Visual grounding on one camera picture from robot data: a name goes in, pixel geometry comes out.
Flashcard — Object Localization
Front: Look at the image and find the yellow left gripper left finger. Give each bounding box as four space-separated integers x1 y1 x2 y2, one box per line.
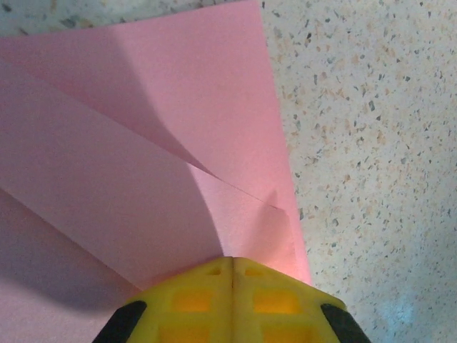
95 256 234 343

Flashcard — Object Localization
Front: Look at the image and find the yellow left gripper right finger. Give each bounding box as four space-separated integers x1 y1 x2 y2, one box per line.
233 256 373 343

